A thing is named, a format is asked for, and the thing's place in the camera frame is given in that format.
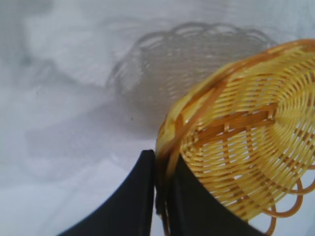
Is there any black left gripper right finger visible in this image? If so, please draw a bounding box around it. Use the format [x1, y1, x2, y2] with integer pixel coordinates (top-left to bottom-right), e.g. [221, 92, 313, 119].
[169, 155, 269, 236]

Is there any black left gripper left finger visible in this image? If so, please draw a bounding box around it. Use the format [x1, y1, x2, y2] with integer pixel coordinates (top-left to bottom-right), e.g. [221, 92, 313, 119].
[58, 149, 156, 236]

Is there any yellow woven plastic basket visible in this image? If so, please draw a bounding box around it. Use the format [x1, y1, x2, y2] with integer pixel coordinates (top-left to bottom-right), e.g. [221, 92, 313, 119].
[156, 39, 315, 236]

